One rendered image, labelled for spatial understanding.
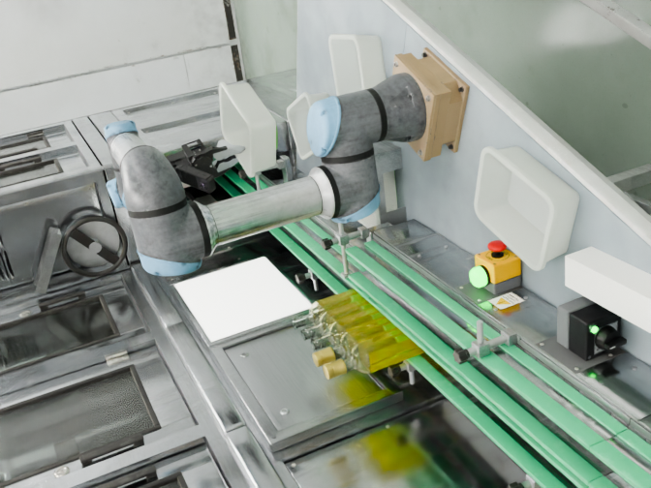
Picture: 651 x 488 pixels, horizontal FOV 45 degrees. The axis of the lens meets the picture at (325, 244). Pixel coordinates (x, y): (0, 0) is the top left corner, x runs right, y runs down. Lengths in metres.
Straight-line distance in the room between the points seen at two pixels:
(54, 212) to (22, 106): 2.75
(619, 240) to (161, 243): 0.83
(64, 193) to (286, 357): 0.99
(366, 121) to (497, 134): 0.27
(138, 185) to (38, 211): 1.17
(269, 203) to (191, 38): 3.94
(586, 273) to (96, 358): 1.40
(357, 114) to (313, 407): 0.69
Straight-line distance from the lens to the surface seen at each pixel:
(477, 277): 1.66
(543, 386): 1.45
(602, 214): 1.45
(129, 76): 5.42
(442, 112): 1.69
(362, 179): 1.66
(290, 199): 1.61
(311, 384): 1.94
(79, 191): 2.65
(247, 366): 2.05
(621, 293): 1.38
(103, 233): 2.68
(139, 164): 1.54
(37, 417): 2.17
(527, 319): 1.60
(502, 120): 1.62
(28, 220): 2.66
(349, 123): 1.63
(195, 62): 5.51
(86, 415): 2.11
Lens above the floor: 1.66
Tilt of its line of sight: 19 degrees down
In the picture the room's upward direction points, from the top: 107 degrees counter-clockwise
